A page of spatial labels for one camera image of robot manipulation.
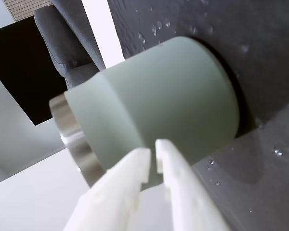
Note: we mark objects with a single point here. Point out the beige slatted blind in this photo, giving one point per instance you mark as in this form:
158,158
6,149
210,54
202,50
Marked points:
26,9

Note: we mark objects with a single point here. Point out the grey upholstered chair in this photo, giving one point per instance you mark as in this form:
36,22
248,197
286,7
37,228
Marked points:
62,36

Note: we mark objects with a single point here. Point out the sage green steel-rimmed mug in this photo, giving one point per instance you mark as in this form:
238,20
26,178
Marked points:
159,96

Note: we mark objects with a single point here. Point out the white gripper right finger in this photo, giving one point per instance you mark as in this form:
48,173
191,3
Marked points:
183,192

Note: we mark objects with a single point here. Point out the black table mat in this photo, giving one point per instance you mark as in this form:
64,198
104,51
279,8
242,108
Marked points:
255,48

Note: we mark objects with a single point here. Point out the black flat panel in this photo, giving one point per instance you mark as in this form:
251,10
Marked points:
21,67

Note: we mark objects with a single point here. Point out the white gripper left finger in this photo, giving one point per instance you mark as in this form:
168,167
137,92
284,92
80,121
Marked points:
115,192

